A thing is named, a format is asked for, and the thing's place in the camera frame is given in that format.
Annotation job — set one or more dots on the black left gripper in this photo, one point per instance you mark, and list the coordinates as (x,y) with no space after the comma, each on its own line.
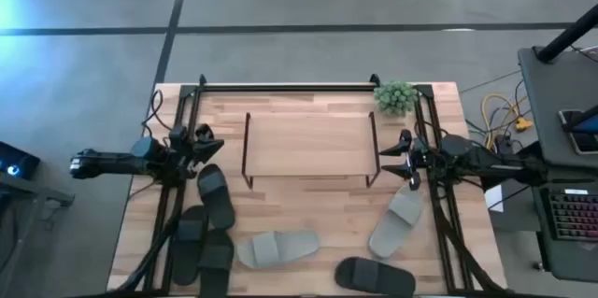
(180,158)

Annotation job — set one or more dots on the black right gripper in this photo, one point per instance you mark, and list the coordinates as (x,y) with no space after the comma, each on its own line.
(425,160)

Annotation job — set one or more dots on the black slide sandal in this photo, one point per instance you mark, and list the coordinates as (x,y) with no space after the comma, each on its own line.
(216,265)
(189,246)
(374,277)
(216,195)

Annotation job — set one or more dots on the grey slide sandal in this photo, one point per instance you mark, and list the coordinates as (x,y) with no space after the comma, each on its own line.
(396,223)
(278,249)

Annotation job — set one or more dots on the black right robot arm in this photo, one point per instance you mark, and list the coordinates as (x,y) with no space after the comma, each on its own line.
(490,163)

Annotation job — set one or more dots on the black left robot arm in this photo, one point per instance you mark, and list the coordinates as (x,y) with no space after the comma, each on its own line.
(107,163)

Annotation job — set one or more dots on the potted green succulent plant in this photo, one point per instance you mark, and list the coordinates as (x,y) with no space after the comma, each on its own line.
(395,98)

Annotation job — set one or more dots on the white paper sheet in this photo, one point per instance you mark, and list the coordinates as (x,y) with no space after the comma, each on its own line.
(494,200)

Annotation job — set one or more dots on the black power strip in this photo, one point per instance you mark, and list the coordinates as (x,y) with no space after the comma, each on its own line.
(503,145)

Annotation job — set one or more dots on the black desk beam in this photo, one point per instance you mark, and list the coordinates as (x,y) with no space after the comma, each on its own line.
(532,151)

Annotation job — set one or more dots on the dark grey side desk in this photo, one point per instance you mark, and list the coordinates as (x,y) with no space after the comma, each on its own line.
(551,102)

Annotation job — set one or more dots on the grey metal stand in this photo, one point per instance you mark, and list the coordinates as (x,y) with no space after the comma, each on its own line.
(46,195)

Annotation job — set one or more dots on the backlit computer keyboard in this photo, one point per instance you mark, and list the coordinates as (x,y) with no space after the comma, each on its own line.
(574,216)

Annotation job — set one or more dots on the black box with blue light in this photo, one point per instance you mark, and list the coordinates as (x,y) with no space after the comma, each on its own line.
(21,160)

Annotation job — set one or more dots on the smartphone with dark screen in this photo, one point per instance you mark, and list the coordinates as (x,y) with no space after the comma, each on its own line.
(586,143)

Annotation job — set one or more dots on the blue screen tablet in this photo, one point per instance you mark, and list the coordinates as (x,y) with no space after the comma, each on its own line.
(589,124)

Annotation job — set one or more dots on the grey keyboard desk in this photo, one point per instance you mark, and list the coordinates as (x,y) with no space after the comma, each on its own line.
(570,260)

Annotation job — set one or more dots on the black round pole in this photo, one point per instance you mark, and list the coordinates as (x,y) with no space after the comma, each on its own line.
(565,36)

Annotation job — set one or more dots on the wooden shelf with black frame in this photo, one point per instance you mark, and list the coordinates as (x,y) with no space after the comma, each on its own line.
(308,144)

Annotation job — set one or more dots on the black aluminium table frame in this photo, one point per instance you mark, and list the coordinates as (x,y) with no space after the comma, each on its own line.
(289,88)

